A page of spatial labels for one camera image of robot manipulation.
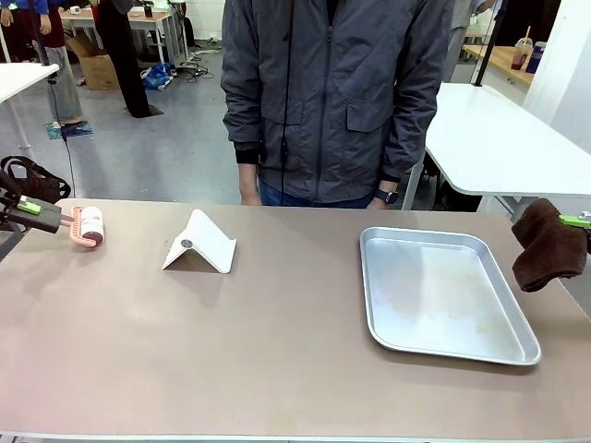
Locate brown cloth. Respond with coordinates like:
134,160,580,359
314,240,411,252
511,198,590,293

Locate pink lint roller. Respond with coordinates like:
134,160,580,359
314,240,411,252
57,206,106,250

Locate person's left forearm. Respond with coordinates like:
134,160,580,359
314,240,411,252
378,87,439,184

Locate person's right forearm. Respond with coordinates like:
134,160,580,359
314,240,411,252
223,91,264,166

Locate person's right hand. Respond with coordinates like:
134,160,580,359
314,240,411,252
238,163,263,207

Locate black bag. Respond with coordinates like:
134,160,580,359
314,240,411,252
0,155,73,205

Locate bystander in grey trousers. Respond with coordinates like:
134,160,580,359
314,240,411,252
36,0,85,126

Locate small white table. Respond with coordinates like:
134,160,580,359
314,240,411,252
0,62,61,162

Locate cardboard box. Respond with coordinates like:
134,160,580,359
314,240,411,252
66,34,122,91

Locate silver metal tray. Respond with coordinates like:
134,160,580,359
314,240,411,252
358,225,542,366

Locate white folded roller stand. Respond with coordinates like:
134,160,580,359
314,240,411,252
161,208,237,275

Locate blue cup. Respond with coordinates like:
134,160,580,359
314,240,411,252
525,41,549,75

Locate wooden workbench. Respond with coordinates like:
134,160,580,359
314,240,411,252
461,43,537,89

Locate red drink cup with straw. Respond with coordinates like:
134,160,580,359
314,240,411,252
510,25,535,71

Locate blue plastic bag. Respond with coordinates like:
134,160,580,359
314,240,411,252
140,62,175,91

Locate bystander in black trousers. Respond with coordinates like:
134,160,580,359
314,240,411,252
90,0,163,119

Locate black wrist watch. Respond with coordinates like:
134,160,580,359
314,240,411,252
372,187,401,206

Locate black pole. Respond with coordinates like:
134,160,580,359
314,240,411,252
474,0,503,89

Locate wooden top background table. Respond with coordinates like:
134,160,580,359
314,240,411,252
59,7,188,66

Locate bystander in grey clothes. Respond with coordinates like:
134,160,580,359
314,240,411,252
448,0,477,64

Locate grey jacket torso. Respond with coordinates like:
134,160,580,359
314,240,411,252
220,0,456,204

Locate thin black hanging cable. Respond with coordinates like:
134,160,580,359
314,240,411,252
45,76,77,198

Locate floor power strip cables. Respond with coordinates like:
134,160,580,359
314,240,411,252
177,48,210,84

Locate black hanging cord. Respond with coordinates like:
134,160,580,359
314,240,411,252
279,0,296,162

